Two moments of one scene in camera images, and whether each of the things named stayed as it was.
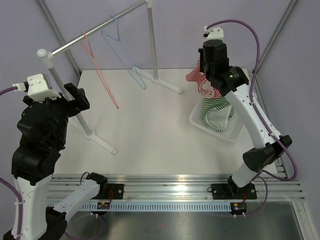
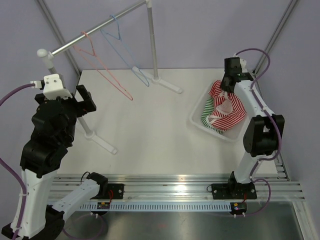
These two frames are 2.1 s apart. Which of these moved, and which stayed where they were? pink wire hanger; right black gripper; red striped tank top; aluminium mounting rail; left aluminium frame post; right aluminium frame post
Moved: right black gripper; red striped tank top; pink wire hanger
Stayed: right aluminium frame post; left aluminium frame post; aluminium mounting rail
